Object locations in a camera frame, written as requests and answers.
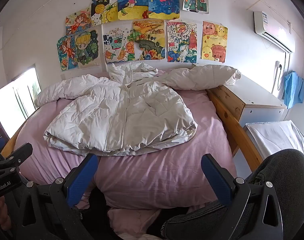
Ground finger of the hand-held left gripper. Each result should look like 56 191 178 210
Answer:
5 142 34 167

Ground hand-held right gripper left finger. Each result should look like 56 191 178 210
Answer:
10 153 100 240

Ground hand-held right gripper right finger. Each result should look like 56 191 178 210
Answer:
201 153 292 240

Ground white puffer jacket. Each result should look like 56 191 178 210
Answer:
34 62 242 157

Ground person's left hand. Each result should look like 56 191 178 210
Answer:
0 196 12 233

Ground window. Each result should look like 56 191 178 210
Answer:
0 66 41 138

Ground person's dark trousers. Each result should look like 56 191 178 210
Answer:
72 149 304 240

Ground pink bed sheet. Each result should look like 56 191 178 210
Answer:
14 70 238 240

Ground white storage box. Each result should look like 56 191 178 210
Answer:
243 120 304 161

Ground white wooden cabinet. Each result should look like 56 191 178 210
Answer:
212 74 287 128

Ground mermaid sea drawing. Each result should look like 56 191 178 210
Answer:
57 35 79 72

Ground blue hanging cloth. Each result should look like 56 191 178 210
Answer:
283 71 304 109

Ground blond character drawing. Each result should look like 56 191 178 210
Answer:
74 29 101 69

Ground yellow bears and chicks drawing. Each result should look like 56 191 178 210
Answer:
201 21 228 63

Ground orange fruit juice drawing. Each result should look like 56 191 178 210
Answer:
103 26 135 64

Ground orange-haired girl drawing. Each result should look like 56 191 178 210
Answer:
65 8 93 36

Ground green hill landscape drawing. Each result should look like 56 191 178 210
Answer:
132 19 166 61

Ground white air conditioner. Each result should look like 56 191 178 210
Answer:
254 10 295 54

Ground pineapple drawing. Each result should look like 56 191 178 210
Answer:
91 0 119 27

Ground fish sea drawing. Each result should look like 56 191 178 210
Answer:
117 0 149 21

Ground pink jellyfish sea drawing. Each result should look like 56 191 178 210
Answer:
148 0 180 20

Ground wall socket with cable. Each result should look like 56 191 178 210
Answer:
271 60 284 93

